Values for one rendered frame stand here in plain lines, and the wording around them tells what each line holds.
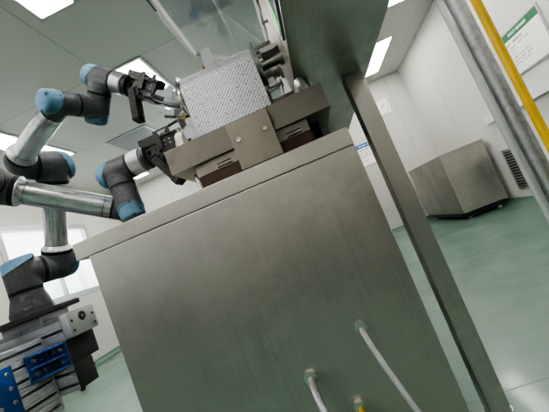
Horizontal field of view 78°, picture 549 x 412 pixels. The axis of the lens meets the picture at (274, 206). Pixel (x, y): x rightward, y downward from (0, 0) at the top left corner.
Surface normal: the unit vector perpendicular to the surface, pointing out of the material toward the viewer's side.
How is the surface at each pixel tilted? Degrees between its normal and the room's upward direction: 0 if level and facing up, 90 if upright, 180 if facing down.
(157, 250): 90
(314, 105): 90
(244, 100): 90
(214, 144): 90
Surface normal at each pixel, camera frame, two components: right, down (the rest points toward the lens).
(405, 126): -0.14, -0.04
